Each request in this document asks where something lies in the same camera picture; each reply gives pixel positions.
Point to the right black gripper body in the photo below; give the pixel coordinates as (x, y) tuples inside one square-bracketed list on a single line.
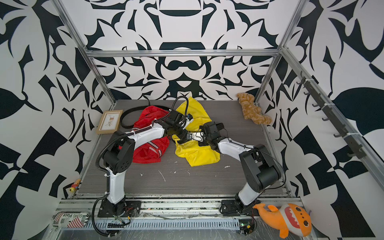
[(206, 140)]

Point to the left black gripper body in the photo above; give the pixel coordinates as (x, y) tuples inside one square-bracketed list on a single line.
[(182, 134)]

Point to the yellow trousers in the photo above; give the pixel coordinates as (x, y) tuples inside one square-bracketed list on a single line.
[(194, 154)]

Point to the red trousers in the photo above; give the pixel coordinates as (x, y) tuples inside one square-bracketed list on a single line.
[(152, 144)]

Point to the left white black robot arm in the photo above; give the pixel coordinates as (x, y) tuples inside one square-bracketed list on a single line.
[(117, 156)]

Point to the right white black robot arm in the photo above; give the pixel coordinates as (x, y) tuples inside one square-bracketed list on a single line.
[(261, 170)]

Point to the brown teddy bear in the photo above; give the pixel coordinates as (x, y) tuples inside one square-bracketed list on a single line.
[(251, 111)]

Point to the wooden framed picture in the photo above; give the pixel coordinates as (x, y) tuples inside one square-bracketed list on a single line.
[(109, 122)]

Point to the small green circuit board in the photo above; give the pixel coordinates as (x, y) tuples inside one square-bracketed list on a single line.
[(246, 226)]

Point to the orange shark plush toy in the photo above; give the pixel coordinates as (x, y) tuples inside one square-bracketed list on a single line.
[(289, 218)]

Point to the small red yellow toy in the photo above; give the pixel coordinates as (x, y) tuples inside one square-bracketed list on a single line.
[(74, 187)]

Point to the red white printed box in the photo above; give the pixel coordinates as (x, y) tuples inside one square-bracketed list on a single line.
[(71, 219)]

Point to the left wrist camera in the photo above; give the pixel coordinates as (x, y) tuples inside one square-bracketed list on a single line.
[(188, 119)]

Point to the white cable duct strip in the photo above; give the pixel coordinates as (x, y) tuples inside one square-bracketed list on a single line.
[(175, 224)]

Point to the black wall hook rack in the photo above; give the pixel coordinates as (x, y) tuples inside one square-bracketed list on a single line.
[(333, 115)]

